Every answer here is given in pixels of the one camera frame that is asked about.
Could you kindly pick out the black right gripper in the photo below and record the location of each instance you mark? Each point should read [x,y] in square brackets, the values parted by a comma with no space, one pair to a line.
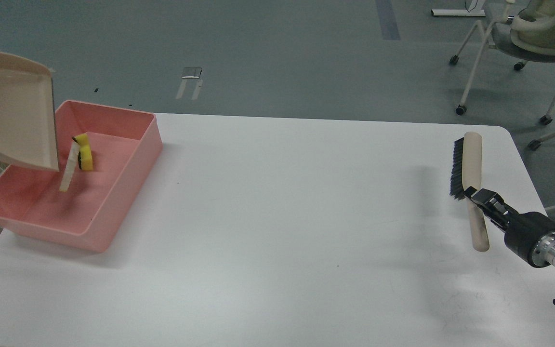
[531,236]

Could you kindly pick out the beige hand brush black bristles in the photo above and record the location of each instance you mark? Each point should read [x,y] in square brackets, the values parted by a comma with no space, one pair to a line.
[466,172]

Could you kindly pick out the yellow sponge piece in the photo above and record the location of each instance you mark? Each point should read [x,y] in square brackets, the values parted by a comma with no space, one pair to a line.
[85,156]

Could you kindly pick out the white bread slice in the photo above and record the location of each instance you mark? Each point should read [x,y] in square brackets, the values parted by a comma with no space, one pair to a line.
[71,164]

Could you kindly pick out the beige plastic dustpan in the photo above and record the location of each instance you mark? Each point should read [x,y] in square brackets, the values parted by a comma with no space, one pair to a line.
[27,119]

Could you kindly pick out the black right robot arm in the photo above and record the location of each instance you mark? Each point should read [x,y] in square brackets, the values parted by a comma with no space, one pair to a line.
[531,236]

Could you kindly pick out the pink plastic bin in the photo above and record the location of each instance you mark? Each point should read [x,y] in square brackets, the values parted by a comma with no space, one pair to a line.
[125,145]

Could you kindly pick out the white office chair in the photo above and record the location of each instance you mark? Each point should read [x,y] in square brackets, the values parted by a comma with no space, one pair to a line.
[528,35]

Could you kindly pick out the silver floor socket plate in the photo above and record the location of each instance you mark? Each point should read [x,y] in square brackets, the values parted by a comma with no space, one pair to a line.
[191,73]

